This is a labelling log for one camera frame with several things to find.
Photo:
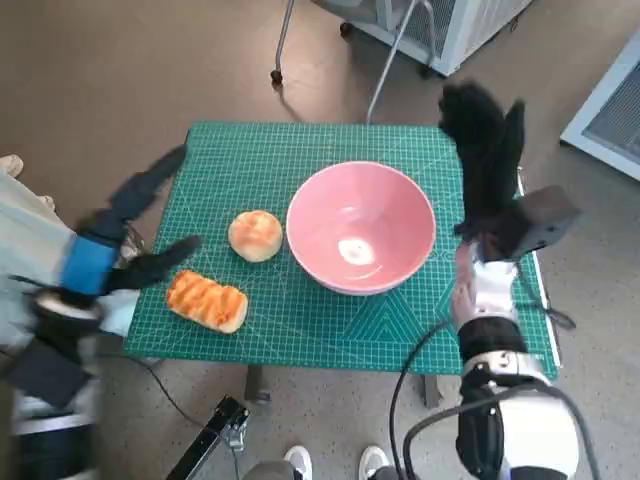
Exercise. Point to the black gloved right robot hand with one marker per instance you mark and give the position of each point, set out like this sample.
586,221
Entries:
487,160

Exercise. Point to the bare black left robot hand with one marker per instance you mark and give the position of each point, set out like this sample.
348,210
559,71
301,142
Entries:
90,265

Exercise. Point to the long orange striped toy bread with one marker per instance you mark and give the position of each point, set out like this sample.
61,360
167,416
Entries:
207,300

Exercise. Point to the pink bowl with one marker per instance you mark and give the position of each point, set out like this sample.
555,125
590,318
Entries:
360,210

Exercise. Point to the round toy bread bun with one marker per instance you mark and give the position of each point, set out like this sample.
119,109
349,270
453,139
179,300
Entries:
255,235

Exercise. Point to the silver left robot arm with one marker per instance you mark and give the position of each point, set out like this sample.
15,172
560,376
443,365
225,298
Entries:
65,305

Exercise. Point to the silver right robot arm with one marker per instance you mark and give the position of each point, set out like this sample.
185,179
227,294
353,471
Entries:
492,345

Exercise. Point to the white vented floor unit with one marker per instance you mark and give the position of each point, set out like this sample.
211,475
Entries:
610,120

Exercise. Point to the white vented cabinet on castors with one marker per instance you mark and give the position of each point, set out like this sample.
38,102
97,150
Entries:
470,30

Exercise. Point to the grey metal tube leg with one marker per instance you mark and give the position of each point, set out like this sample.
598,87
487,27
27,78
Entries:
387,70

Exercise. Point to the grey table leg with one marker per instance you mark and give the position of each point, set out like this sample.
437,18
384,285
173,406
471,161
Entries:
434,392
257,382

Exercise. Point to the black metal bar with clamp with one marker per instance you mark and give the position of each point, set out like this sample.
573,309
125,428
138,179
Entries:
220,425

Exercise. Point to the green cutting mat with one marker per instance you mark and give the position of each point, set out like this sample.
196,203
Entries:
300,325

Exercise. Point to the metal chair leg with castor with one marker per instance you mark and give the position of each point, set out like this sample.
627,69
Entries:
281,35

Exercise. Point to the white shoe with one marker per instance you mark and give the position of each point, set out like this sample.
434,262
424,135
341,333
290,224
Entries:
299,462
375,462

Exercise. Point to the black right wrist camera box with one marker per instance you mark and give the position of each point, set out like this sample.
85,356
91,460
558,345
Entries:
540,220

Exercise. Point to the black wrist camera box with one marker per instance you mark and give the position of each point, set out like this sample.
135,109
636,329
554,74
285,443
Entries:
45,372
540,220

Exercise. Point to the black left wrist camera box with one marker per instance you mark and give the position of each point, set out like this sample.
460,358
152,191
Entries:
45,372

